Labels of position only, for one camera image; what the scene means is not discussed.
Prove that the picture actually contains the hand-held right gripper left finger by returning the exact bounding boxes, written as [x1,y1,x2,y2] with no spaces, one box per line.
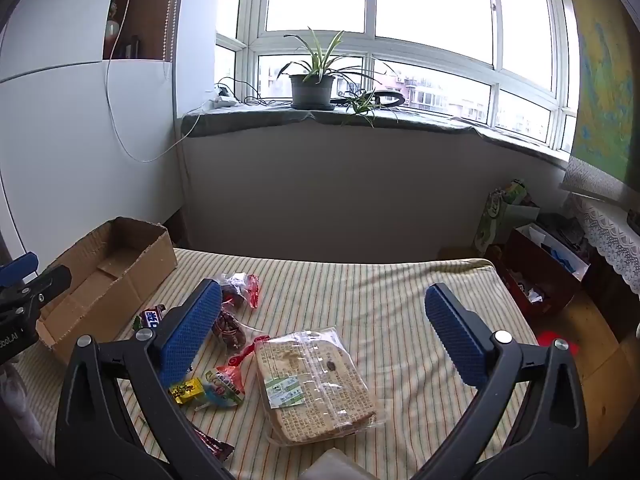
[54,278,236,480]

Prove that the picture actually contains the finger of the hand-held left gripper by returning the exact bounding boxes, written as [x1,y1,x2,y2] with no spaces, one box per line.
[0,264,71,318]
[0,252,40,287]

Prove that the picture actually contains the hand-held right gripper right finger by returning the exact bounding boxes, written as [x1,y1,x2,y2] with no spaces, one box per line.
[415,282,590,480]

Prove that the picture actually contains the small brown chocolate bar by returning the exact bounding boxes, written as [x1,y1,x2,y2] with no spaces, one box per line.
[132,305,167,331]

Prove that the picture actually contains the yellow candy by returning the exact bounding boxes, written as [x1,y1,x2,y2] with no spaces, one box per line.
[169,377,206,406]

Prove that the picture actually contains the green red snack packet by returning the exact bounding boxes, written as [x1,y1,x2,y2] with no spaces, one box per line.
[202,365,246,407]

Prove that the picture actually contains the brown cardboard box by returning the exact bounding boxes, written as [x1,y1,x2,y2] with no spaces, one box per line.
[35,216,178,365]

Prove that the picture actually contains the dark snack packet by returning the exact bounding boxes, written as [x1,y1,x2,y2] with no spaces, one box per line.
[192,427,236,461]

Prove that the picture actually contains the clear bag of sliced bread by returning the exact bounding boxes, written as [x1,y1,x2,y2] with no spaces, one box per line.
[254,327,386,445]

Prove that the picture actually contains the person's left hand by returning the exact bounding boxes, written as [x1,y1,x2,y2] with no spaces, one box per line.
[0,360,46,443]

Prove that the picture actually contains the striped bed sheet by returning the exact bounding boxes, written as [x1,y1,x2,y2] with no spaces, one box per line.
[15,247,541,480]

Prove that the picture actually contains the red paper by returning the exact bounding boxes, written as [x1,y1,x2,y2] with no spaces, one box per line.
[537,330,578,356]

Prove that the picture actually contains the dark red box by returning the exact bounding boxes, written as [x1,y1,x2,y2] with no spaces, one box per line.
[502,225,591,316]

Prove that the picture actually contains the green paper bag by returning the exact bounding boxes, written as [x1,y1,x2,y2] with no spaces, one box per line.
[475,178,541,256]

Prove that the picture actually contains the white paper bag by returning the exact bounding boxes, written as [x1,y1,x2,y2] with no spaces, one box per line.
[515,222,591,281]

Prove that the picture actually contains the white lace cloth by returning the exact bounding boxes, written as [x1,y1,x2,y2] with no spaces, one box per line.
[560,157,640,293]

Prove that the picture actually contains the white power strip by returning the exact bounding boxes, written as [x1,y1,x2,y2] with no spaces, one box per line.
[209,85,238,108]

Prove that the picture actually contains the potted spider plant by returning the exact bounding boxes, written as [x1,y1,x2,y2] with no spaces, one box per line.
[276,27,401,128]

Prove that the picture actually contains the white cable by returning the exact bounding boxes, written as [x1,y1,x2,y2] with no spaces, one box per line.
[102,0,213,163]

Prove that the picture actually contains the black cables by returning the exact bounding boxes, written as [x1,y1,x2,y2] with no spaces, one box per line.
[215,77,296,108]

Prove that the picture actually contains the black ring lamp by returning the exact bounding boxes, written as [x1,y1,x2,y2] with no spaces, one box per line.
[332,87,413,111]

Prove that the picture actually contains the wall map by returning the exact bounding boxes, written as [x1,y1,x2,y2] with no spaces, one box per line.
[562,0,640,188]

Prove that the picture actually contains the beaded blind cord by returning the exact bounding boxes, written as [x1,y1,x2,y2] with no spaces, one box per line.
[162,0,181,61]

